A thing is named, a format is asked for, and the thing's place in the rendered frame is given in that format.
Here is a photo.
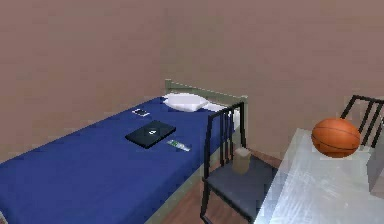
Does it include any white phone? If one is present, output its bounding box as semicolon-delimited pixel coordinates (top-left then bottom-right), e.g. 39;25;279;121
131;108;151;118

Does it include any blue covered bed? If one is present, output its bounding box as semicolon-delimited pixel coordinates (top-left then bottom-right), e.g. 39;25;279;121
0;78;249;224

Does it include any black slatted chair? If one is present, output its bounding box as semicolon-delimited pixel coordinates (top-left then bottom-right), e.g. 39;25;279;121
199;101;280;224
339;94;384;150

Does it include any white pillow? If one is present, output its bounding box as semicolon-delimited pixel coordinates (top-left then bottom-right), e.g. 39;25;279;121
162;92;212;113

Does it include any orange basketball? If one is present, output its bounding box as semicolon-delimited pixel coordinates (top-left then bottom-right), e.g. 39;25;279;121
311;117;362;159

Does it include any black closed laptop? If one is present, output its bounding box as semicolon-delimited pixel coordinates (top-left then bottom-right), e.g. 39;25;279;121
124;119;177;150

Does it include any pale grey table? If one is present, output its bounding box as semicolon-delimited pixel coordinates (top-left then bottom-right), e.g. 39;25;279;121
253;127;384;224

